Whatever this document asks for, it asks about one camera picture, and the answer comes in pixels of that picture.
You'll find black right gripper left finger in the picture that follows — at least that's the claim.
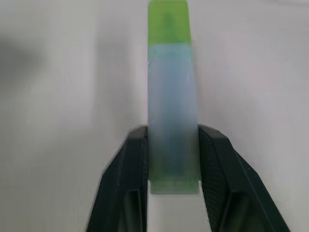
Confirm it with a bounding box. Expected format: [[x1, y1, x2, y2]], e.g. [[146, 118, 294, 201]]
[[84, 125, 150, 232]]

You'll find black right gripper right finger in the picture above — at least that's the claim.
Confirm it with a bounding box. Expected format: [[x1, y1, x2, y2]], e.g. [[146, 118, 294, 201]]
[[197, 123, 290, 232]]

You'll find green highlighter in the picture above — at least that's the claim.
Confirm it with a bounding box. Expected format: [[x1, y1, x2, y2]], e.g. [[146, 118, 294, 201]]
[[147, 0, 202, 195]]

